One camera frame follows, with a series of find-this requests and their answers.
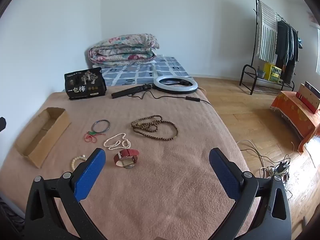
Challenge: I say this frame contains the white pearl necklace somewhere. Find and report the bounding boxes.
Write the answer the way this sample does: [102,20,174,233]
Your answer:
[104,133,131,151]

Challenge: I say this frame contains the blue checked bed sheet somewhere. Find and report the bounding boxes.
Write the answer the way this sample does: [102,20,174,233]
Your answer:
[92,55,193,87]

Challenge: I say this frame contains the white ring light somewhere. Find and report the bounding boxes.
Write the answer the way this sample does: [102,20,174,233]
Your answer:
[153,76,199,95]

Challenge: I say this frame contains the black ring light stand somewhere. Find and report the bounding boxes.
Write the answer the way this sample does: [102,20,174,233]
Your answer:
[111,84,154,99]

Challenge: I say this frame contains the jade pendant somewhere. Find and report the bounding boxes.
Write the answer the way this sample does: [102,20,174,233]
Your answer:
[84,129,105,143]

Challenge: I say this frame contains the folded floral quilt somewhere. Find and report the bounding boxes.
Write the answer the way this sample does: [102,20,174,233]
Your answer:
[89,34,160,65]

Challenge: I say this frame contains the tangle of floor cables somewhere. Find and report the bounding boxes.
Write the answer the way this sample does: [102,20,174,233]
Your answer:
[236,140,315,198]

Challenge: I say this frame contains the red strap wristwatch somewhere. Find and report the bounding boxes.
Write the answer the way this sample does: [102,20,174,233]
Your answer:
[114,149,140,169]

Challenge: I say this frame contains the cream bead bracelet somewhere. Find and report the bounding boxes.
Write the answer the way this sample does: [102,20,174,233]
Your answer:
[70,154,88,173]

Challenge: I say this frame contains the cardboard box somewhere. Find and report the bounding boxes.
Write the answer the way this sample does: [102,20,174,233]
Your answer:
[14,107,71,168]

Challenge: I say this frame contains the black ring light cable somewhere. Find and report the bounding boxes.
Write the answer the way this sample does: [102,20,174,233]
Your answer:
[130,90,213,105]

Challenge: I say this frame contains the black clothes rack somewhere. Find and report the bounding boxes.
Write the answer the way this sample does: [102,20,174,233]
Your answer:
[239,0,300,95]

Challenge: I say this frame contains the pink fleece blanket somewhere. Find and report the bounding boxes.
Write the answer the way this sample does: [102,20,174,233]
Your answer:
[0,84,258,240]

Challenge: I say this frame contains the brown wooden bead necklace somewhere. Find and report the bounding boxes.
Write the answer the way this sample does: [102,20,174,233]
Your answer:
[131,115,179,142]

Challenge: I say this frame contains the yellow crate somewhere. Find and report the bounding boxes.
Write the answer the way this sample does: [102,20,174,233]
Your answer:
[264,62,282,83]

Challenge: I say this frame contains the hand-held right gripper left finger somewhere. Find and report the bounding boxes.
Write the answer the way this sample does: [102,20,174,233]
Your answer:
[24,148,107,240]

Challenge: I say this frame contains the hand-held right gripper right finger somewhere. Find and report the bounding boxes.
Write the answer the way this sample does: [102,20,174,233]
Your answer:
[209,147,292,240]

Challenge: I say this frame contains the dark hanging clothes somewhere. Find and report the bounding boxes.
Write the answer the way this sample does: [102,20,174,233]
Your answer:
[275,20,300,84]

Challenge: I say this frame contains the striped hanging towel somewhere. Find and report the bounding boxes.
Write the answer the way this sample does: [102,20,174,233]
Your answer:
[257,0,278,62]

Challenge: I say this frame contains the black printed gift box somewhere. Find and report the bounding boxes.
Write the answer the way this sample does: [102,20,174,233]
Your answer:
[64,67,107,100]

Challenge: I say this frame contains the power strip with charger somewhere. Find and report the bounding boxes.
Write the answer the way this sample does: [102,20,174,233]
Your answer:
[274,161,290,174]

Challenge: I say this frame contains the brown and red box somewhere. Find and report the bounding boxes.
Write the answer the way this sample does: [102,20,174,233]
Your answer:
[296,81,320,114]

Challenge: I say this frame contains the blue bangle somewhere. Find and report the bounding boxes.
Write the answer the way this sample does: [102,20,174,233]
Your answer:
[91,119,110,133]

